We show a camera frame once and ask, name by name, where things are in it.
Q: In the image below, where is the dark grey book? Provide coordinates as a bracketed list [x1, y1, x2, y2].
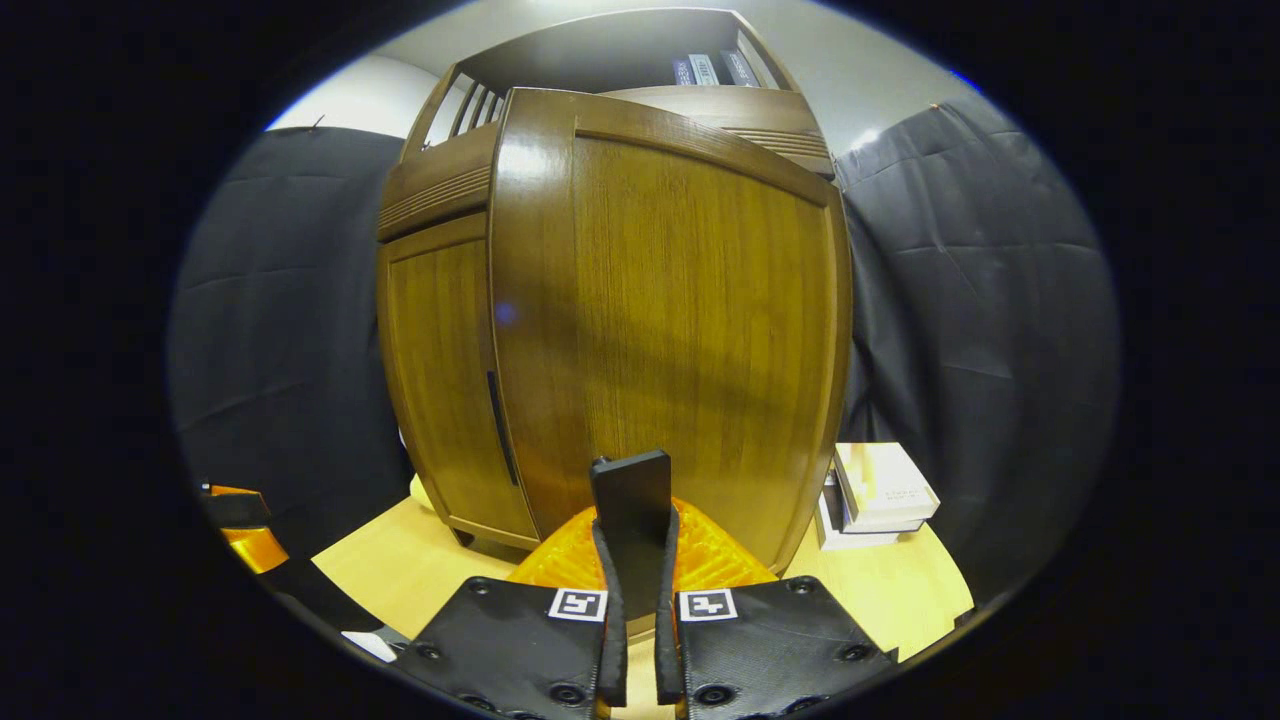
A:
[719, 47, 762, 90]

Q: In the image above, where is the wooden double-door shoe cabinet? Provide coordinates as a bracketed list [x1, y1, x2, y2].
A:
[375, 8, 853, 583]

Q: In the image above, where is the black backdrop cloth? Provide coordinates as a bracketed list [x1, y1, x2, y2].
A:
[168, 125, 417, 593]
[834, 100, 1123, 608]

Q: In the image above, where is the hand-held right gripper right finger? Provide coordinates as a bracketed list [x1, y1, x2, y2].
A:
[653, 497, 898, 720]

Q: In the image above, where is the white book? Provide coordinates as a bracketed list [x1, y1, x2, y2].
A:
[814, 480, 903, 552]

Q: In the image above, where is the cream paperback book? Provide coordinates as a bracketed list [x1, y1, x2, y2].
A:
[834, 442, 942, 535]

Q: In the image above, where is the wooden cabinet drawer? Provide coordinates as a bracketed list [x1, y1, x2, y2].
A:
[378, 85, 837, 243]

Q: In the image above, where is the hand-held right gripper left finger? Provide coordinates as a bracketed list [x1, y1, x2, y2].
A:
[393, 503, 631, 720]

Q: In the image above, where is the wooden cabinet door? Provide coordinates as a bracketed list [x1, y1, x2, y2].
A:
[487, 87, 853, 578]
[378, 215, 541, 553]

